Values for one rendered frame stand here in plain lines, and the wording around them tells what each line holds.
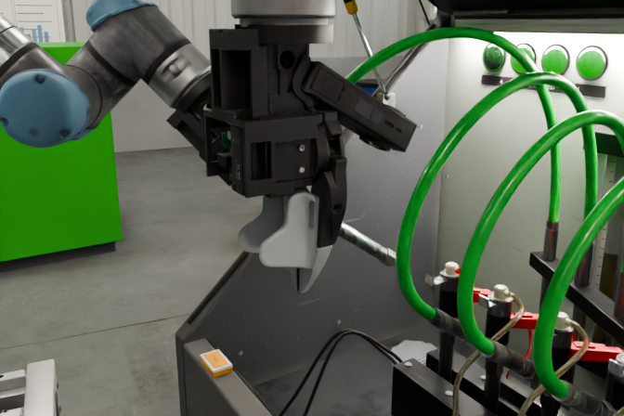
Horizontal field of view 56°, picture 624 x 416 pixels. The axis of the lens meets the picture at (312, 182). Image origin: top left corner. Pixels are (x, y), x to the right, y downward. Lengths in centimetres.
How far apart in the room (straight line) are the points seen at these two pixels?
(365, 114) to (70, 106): 30
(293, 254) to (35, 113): 30
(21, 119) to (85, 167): 321
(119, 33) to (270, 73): 35
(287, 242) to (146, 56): 36
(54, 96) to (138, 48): 16
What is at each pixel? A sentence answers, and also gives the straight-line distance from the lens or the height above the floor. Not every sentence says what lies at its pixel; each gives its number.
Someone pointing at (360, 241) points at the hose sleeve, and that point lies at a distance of 78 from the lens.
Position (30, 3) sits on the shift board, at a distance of 689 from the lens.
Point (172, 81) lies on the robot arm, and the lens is 72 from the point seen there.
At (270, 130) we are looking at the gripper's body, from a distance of 40.
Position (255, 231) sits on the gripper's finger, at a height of 128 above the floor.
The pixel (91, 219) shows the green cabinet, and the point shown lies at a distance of 392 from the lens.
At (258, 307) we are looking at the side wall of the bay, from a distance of 102.
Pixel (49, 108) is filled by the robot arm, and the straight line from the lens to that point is 61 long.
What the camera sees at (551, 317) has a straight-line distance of 51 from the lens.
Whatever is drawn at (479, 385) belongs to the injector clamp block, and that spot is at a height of 98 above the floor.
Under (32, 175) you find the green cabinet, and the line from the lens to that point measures 380.
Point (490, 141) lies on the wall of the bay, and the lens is 108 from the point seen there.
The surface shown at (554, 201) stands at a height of 119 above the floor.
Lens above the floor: 144
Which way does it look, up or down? 15 degrees down
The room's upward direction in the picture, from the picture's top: straight up
